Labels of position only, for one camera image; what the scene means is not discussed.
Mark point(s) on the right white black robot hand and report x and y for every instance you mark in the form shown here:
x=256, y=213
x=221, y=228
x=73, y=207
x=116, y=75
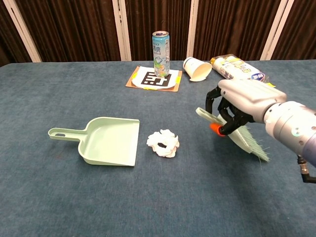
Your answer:
x=247, y=96

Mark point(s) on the mint green hand broom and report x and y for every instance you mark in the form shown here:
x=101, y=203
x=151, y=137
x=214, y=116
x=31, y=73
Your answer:
x=243, y=143

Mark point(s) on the white paper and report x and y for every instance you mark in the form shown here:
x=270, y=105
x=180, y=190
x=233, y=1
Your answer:
x=154, y=138

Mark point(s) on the mint green plastic dustpan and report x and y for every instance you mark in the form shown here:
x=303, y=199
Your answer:
x=108, y=143

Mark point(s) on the clear package with yellow header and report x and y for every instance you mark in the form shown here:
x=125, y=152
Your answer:
x=234, y=66

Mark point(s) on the white paper cup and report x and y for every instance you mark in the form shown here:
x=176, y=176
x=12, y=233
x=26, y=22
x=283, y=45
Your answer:
x=197, y=70

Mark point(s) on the tall light blue drink can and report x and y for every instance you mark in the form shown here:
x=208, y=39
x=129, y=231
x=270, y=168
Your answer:
x=161, y=56

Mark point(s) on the cardboard board with black marker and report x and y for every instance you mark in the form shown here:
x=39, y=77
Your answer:
x=148, y=81

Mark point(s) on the blue felt table mat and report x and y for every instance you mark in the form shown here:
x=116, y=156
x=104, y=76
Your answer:
x=74, y=197

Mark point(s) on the white partition frame post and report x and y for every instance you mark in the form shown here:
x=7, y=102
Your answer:
x=121, y=29
x=23, y=32
x=276, y=32
x=192, y=29

